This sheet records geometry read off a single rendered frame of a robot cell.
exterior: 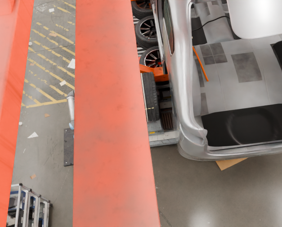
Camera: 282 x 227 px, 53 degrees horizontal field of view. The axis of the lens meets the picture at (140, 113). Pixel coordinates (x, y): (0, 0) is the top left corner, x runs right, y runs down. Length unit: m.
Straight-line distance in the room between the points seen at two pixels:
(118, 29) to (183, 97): 1.71
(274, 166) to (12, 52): 4.10
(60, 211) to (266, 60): 3.49
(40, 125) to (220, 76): 3.00
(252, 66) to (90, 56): 3.08
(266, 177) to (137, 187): 3.69
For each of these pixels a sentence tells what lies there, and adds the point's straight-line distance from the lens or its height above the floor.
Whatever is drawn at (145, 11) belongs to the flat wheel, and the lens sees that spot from 5.50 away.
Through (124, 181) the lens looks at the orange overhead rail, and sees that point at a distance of 0.89.
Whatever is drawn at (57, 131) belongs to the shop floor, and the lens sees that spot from 4.89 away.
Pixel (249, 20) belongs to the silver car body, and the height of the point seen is 2.87.
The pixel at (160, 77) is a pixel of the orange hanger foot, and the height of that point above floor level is 0.64.
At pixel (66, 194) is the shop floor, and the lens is 4.45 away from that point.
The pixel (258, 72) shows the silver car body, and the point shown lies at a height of 1.04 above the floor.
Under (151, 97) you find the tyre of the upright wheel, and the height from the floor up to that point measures 1.12.
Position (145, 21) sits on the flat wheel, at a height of 0.49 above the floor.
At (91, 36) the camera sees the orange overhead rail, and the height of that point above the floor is 3.22.
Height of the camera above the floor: 4.07
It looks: 60 degrees down
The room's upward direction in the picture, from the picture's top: 10 degrees counter-clockwise
